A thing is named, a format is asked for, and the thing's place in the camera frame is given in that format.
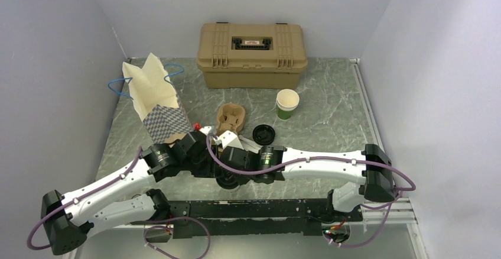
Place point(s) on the tan plastic toolbox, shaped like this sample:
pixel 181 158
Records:
pixel 266 56

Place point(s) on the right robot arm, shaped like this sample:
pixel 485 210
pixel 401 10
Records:
pixel 367 173

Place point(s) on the aluminium side rail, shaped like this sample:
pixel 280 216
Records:
pixel 371 216

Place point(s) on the black cup lid stack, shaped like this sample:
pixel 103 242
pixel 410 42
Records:
pixel 263 134

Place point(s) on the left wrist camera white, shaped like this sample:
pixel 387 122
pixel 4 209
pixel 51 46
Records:
pixel 206 130

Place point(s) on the green paper cup stack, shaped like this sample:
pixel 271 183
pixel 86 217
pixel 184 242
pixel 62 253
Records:
pixel 287 101

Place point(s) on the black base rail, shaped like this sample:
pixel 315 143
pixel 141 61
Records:
pixel 251 217

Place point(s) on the paper bag with blue handles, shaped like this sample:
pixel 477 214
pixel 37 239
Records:
pixel 155 98

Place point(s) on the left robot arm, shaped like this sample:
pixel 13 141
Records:
pixel 69 219

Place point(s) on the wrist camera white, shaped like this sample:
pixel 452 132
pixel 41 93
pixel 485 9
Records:
pixel 206 130
pixel 228 139

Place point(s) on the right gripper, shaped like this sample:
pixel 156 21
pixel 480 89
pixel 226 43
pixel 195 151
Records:
pixel 241 152

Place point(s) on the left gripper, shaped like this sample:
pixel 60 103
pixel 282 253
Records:
pixel 209 171

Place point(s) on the brown pulp cup carrier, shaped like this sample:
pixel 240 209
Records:
pixel 230 117

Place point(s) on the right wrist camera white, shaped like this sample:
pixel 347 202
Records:
pixel 228 139

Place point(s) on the pile of wrapped straws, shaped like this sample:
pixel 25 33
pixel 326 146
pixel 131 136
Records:
pixel 249 144

